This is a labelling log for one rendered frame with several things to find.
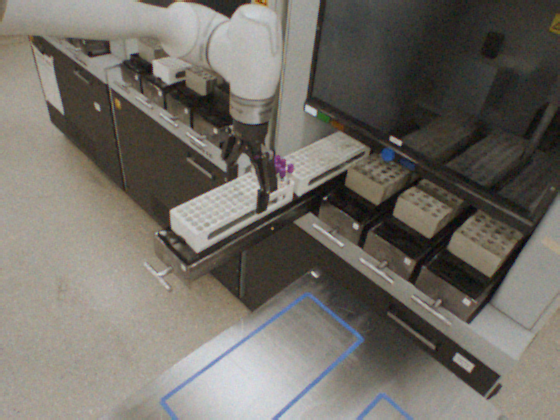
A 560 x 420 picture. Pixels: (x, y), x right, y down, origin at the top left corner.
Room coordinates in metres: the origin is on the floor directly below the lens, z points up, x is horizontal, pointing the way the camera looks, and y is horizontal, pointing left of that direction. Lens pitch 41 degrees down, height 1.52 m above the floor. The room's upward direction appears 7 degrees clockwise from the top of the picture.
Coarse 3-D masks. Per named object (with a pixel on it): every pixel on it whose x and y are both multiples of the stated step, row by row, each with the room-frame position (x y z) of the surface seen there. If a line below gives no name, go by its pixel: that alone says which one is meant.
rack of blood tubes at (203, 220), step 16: (256, 176) 0.89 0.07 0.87; (208, 192) 0.81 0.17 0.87; (224, 192) 0.82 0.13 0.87; (240, 192) 0.83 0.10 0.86; (256, 192) 0.84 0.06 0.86; (288, 192) 0.87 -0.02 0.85; (176, 208) 0.74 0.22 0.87; (192, 208) 0.75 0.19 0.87; (208, 208) 0.76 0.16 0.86; (224, 208) 0.76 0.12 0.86; (240, 208) 0.78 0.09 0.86; (256, 208) 0.82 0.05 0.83; (272, 208) 0.83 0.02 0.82; (176, 224) 0.71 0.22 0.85; (192, 224) 0.71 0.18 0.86; (208, 224) 0.71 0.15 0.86; (224, 224) 0.72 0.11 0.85; (240, 224) 0.76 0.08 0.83; (192, 240) 0.67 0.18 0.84; (208, 240) 0.69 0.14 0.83
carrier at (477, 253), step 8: (456, 232) 0.76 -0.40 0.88; (464, 232) 0.77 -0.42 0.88; (456, 240) 0.76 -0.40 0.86; (464, 240) 0.74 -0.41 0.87; (472, 240) 0.74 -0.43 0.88; (480, 240) 0.74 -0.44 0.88; (448, 248) 0.76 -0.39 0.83; (456, 248) 0.75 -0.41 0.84; (464, 248) 0.74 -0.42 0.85; (472, 248) 0.73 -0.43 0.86; (480, 248) 0.72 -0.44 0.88; (488, 248) 0.72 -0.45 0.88; (464, 256) 0.73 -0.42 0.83; (472, 256) 0.72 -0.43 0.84; (480, 256) 0.71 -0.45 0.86; (488, 256) 0.71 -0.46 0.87; (496, 256) 0.70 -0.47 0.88; (504, 256) 0.70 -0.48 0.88; (472, 264) 0.72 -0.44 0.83; (480, 264) 0.71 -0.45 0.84; (488, 264) 0.70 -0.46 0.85; (496, 264) 0.69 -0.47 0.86; (488, 272) 0.69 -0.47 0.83
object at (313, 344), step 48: (288, 288) 0.59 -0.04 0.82; (336, 288) 0.61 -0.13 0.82; (240, 336) 0.47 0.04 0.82; (288, 336) 0.48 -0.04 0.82; (336, 336) 0.49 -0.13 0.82; (384, 336) 0.50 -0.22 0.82; (192, 384) 0.37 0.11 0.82; (240, 384) 0.38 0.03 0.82; (288, 384) 0.39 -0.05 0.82; (336, 384) 0.40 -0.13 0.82; (384, 384) 0.41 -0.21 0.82; (432, 384) 0.42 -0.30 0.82
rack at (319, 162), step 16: (320, 144) 1.09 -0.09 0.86; (336, 144) 1.09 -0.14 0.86; (352, 144) 1.11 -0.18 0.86; (288, 160) 0.99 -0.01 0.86; (304, 160) 0.99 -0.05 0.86; (320, 160) 1.01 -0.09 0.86; (336, 160) 1.01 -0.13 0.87; (352, 160) 1.08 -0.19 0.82; (304, 176) 0.93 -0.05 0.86; (320, 176) 1.01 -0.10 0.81
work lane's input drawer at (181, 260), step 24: (312, 192) 0.93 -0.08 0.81; (264, 216) 0.81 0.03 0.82; (288, 216) 0.85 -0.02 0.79; (168, 240) 0.69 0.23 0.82; (240, 240) 0.73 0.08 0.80; (144, 264) 0.67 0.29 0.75; (168, 264) 0.68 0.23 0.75; (192, 264) 0.64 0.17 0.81; (216, 264) 0.68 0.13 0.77; (168, 288) 0.61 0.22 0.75
